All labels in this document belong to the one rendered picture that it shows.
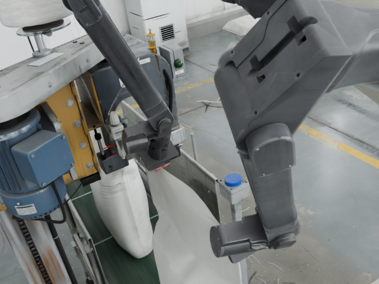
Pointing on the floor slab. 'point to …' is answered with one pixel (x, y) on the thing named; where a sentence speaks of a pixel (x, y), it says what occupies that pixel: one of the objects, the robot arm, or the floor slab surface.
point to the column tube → (44, 253)
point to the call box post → (236, 221)
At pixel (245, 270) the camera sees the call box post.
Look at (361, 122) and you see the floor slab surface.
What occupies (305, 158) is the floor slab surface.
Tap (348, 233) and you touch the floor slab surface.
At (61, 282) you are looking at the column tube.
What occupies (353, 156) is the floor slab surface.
